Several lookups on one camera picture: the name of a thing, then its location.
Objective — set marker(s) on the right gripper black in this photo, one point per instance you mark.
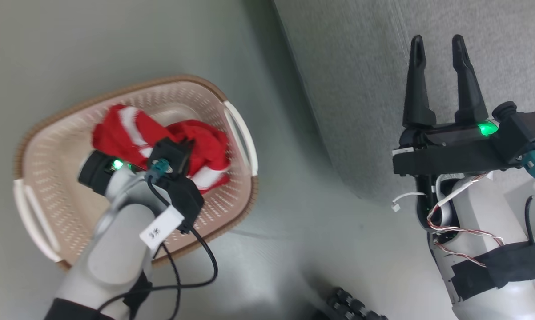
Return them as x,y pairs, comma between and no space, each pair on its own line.
445,155

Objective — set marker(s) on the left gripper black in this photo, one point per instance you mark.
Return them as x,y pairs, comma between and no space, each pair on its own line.
96,171

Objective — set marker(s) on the red and white cloth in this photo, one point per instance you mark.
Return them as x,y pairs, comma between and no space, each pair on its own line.
129,133

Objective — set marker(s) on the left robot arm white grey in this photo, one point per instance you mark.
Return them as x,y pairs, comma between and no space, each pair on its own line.
111,253

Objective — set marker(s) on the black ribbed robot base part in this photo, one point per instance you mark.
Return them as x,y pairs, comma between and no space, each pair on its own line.
351,306

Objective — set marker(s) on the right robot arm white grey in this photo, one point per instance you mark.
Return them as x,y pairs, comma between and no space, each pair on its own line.
494,213

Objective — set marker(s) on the grey fabric sofa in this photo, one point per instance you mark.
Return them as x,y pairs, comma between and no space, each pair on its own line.
351,89

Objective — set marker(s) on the beige perforated laundry basket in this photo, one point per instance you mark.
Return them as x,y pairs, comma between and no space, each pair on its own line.
54,146

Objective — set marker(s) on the white paper label tag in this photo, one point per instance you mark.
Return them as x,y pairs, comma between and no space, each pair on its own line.
160,229

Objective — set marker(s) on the black tape band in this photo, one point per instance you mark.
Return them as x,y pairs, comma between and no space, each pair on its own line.
503,266

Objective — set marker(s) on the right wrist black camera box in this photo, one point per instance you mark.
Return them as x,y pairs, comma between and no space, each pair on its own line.
525,133

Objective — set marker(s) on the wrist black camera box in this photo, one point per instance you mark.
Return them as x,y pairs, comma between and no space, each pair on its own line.
183,195
525,133

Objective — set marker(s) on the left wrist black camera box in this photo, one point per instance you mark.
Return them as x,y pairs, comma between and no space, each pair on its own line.
183,195

